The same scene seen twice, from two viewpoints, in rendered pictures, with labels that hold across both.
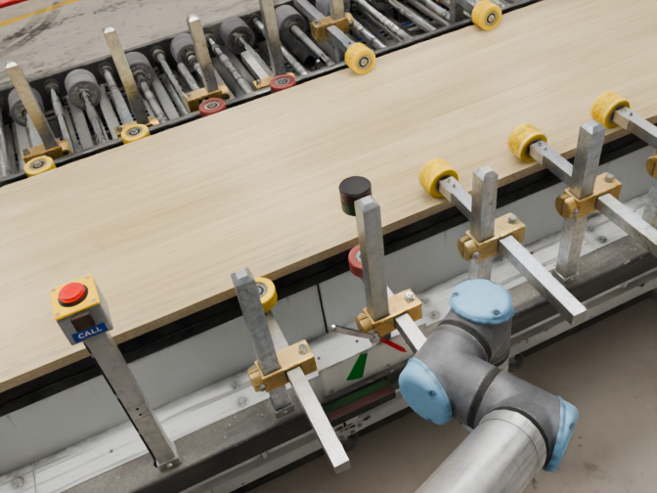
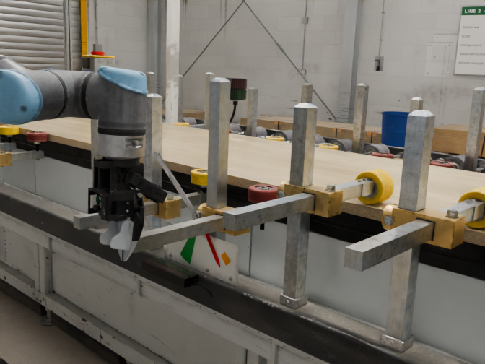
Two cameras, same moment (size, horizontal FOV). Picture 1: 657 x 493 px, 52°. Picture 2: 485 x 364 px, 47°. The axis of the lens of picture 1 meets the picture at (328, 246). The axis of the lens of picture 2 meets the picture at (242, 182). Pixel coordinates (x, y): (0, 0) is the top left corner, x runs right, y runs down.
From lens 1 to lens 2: 148 cm
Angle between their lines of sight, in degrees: 61
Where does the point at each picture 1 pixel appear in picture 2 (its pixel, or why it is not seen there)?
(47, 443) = not seen: hidden behind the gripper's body
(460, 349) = (73, 73)
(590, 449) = not seen: outside the picture
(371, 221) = (213, 93)
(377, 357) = (201, 250)
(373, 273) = (210, 150)
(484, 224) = (294, 163)
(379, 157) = not seen: hidden behind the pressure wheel
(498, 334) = (99, 87)
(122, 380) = (94, 128)
